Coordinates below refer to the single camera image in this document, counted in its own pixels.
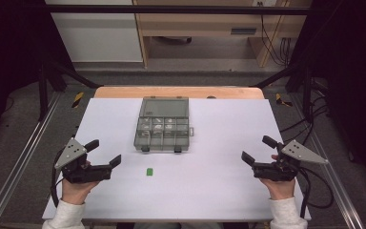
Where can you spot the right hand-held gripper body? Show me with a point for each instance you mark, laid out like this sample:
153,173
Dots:
274,171

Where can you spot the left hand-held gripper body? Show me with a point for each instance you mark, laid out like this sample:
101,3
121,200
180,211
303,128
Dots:
76,173

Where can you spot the small green block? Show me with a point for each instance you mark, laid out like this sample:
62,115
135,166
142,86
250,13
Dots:
150,171

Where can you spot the clear grey compartment box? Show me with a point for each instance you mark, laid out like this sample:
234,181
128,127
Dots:
163,109

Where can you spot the person's right hand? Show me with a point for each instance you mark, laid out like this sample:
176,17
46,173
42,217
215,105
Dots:
281,189

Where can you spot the person's left hand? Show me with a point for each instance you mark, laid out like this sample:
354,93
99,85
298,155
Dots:
74,192

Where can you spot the yellow black tape strip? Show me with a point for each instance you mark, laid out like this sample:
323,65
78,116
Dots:
281,100
77,99

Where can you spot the white table board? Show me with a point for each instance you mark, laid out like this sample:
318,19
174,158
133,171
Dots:
209,178

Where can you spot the small white part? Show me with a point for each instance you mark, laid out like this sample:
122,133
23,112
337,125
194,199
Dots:
169,128
145,127
157,128

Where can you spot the black metal stand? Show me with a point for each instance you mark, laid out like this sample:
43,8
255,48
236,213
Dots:
305,82
44,86

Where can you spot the wooden table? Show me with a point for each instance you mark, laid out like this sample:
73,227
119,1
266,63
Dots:
178,92

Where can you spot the dark curtain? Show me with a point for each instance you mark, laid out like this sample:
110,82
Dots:
355,79
9,57

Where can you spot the white cabinet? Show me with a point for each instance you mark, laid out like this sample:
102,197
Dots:
98,35

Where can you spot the wooden desk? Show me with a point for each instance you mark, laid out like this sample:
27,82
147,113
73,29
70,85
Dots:
203,24

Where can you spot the aluminium rail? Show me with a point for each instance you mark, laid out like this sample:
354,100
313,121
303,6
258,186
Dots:
333,171
19,165

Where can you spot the black horizontal frame bar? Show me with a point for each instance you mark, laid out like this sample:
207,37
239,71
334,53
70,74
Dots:
171,9

